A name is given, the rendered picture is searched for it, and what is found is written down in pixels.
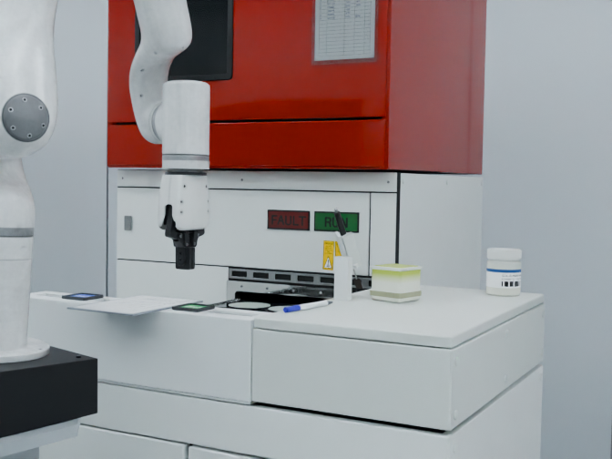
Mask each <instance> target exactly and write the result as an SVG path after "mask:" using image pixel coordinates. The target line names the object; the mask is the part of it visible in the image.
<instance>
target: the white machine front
mask: <svg viewBox="0 0 612 459"><path fill-rule="evenodd" d="M165 172H168V169H118V170H117V298H127V297H133V296H138V295H148V296H158V297H167V298H177V299H187V300H197V301H203V302H201V303H200V304H211V303H216V302H221V301H226V300H227V281H229V280H235V281H258V282H270V283H281V284H293V285H305V286H317V287H329V288H334V286H327V285H315V284H303V283H291V282H279V281H267V280H244V279H232V278H229V269H242V270H266V271H279V272H293V273H306V274H319V275H332V276H334V258H335V241H337V239H336V236H335V233H334V232H335V231H338V230H327V229H315V215H316V213H334V212H335V210H334V209H335V208H337V209H338V211H339V212H340V213H341V214H357V231H348V230H346V234H347V233H350V232H352V233H353V237H354V239H355V243H356V246H357V250H358V252H359V256H360V259H361V263H362V265H361V266H359V267H358V269H355V272H356V276H357V278H370V279H371V278H372V269H370V266H372V265H382V264H391V263H395V264H399V234H400V194H401V172H387V171H288V170H203V172H205V173H207V181H208V189H209V225H208V226H207V227H206V228H205V229H204V230H205V233H204V235H202V236H200V237H199V238H198V242H197V246H196V247H195V269H194V270H178V269H176V247H174V245H173V240H172V239H171V238H168V237H166V236H165V229H160V228H159V227H158V200H159V191H160V185H161V180H162V176H163V175H165ZM269 211H286V212H308V228H307V229H287V228H269ZM338 232H339V231H338ZM339 233H340V232H339ZM324 240H329V241H334V253H333V270H323V269H322V264H323V241H324Z"/></svg>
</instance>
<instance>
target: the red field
mask: <svg viewBox="0 0 612 459"><path fill-rule="evenodd" d="M269 228H287V229H307V228H308V212H286V211H269Z"/></svg>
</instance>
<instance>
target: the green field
mask: <svg viewBox="0 0 612 459"><path fill-rule="evenodd" d="M341 216H342V221H343V225H344V228H345V230H348V231H357V214H341ZM315 229H316V230H339V229H338V225H337V222H336V219H335V216H334V213H316V215H315Z"/></svg>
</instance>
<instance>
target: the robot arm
mask: <svg viewBox="0 0 612 459"><path fill-rule="evenodd" d="M57 4H58V0H0V363H7V362H25V361H31V360H35V359H39V358H42V357H45V356H46V355H48V354H49V348H50V346H49V344H48V343H47V342H44V341H41V340H38V339H34V338H30V337H27V332H28V317H29V303H30V289H31V275H32V260H33V247H34V232H35V215H36V211H35V203H34V199H33V195H32V193H31V190H30V188H29V186H28V183H27V180H26V175H25V172H24V169H23V163H22V158H24V157H27V156H30V155H33V154H34V153H36V152H37V151H39V150H40V149H42V148H43V147H44V146H45V145H46V144H47V143H48V141H49V139H50V138H51V137H52V135H53V133H54V130H55V127H56V118H57V107H58V97H57V80H56V61H55V49H54V28H55V19H56V9H57ZM134 4H135V8H136V12H137V16H138V23H139V27H140V32H141V41H140V45H139V47H138V51H137V52H136V54H135V56H134V59H133V62H132V65H131V68H130V72H129V91H130V97H131V102H132V107H133V110H134V115H135V119H136V121H137V125H138V129H139V131H140V133H141V135H142V136H143V138H144V139H145V140H147V141H148V142H150V143H153V144H162V168H168V172H165V175H163V176H162V180H161V185H160V191H159V200H158V227H159V228H160V229H162V230H165V236H166V237H168V238H171V239H172V240H173V245H174V247H176V269H178V270H194V269H195V247H196V246H197V242H198V238H199V237H200V236H202V235H204V233H205V230H204V229H205V228H206V227H207V226H208V225H209V189H208V181H207V173H205V172H203V169H209V102H210V86H209V84H207V83H205V82H201V81H196V80H171V81H168V72H169V68H170V65H171V63H172V61H173V59H174V58H175V57H176V56H177V55H178V54H180V53H181V52H183V51H184V50H185V49H187V48H188V46H189V45H190V43H191V39H192V29H191V23H190V18H189V10H188V5H187V0H134Z"/></svg>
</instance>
